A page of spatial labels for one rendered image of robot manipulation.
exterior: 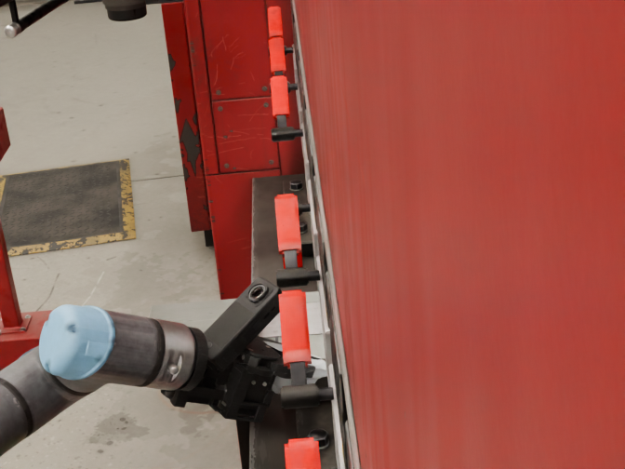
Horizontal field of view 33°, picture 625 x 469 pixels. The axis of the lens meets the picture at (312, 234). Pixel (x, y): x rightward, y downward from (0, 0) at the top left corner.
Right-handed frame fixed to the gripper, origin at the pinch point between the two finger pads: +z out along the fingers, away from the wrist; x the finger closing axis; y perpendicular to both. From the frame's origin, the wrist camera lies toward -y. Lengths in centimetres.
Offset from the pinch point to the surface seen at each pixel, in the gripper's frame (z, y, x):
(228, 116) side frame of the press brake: 33, -18, -94
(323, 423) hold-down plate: 7.7, 9.7, -4.3
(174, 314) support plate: -4.8, 6.0, -27.7
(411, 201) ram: -70, -31, 80
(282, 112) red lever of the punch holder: -5.2, -26.1, -19.9
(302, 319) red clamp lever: -30.8, -13.8, 30.4
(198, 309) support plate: -2.0, 4.3, -26.7
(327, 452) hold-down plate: 5.2, 11.2, 1.1
